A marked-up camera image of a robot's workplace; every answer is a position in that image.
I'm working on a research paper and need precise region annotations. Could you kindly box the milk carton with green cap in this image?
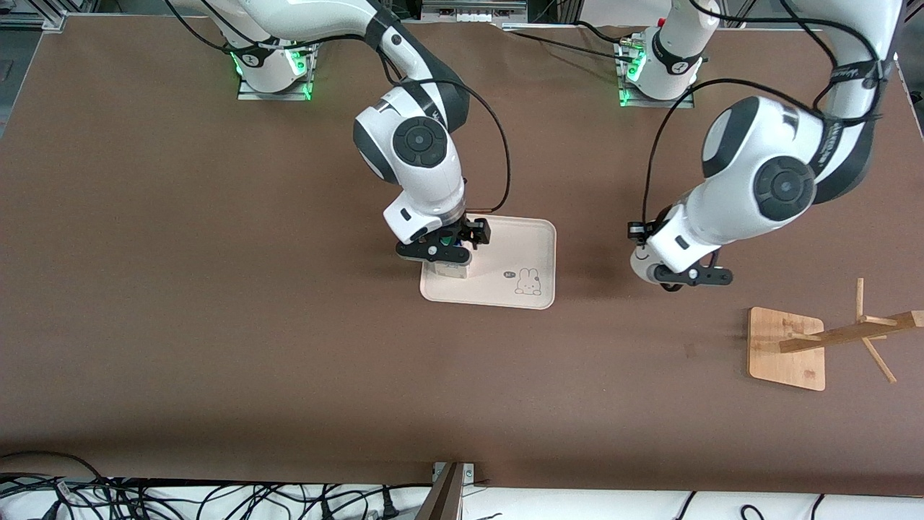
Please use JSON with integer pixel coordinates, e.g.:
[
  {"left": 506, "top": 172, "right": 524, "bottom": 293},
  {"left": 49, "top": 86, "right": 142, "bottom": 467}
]
[{"left": 422, "top": 230, "right": 475, "bottom": 282}]

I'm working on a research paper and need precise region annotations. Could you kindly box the cream rabbit print tray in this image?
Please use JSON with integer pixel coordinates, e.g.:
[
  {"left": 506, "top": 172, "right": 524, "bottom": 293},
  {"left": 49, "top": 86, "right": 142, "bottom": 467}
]
[{"left": 419, "top": 214, "right": 558, "bottom": 311}]

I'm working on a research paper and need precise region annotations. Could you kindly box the wooden mug stand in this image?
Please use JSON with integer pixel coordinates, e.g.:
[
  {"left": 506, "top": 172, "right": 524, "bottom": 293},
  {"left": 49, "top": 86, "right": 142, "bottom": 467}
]
[{"left": 748, "top": 278, "right": 924, "bottom": 391}]

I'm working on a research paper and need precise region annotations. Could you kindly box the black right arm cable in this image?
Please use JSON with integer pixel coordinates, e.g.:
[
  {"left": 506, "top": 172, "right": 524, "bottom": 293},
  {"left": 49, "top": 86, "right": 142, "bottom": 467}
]
[
  {"left": 165, "top": 0, "right": 289, "bottom": 53},
  {"left": 378, "top": 43, "right": 513, "bottom": 215}
]

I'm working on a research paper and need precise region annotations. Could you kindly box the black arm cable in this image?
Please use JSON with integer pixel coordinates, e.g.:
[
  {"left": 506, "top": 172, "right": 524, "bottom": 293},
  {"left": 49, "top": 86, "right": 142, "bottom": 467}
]
[
  {"left": 165, "top": 0, "right": 289, "bottom": 53},
  {"left": 378, "top": 43, "right": 513, "bottom": 215},
  {"left": 640, "top": 0, "right": 886, "bottom": 227}
]

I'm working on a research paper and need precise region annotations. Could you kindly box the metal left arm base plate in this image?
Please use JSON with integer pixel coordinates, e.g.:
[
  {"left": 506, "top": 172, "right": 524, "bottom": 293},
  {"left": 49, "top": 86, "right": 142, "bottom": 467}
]
[{"left": 617, "top": 40, "right": 696, "bottom": 110}]

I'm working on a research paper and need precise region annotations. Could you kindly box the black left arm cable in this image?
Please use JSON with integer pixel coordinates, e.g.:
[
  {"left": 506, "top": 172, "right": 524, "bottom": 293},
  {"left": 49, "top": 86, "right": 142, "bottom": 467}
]
[{"left": 640, "top": 0, "right": 886, "bottom": 227}]

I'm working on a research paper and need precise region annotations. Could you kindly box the black table cable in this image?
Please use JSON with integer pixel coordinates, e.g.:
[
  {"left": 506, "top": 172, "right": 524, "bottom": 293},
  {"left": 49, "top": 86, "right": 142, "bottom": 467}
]
[
  {"left": 574, "top": 20, "right": 632, "bottom": 46},
  {"left": 503, "top": 30, "right": 640, "bottom": 63}
]

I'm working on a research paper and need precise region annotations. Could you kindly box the silver aluminium frame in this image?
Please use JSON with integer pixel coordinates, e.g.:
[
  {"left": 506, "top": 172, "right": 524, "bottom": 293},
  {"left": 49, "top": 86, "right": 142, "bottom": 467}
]
[{"left": 422, "top": 0, "right": 528, "bottom": 23}]

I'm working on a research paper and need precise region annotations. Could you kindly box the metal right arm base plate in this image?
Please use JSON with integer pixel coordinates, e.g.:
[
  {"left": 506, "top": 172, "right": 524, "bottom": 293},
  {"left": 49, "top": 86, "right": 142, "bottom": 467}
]
[{"left": 237, "top": 43, "right": 314, "bottom": 101}]

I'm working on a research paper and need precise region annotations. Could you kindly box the aluminium profile post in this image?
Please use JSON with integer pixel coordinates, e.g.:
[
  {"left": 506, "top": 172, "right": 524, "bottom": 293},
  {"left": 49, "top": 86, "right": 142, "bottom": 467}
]
[{"left": 417, "top": 461, "right": 476, "bottom": 520}]

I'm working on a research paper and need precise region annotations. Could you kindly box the silver aluminium rail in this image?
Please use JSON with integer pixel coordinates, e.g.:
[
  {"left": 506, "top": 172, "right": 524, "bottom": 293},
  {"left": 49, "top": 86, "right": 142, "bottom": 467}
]
[{"left": 0, "top": 10, "right": 68, "bottom": 32}]

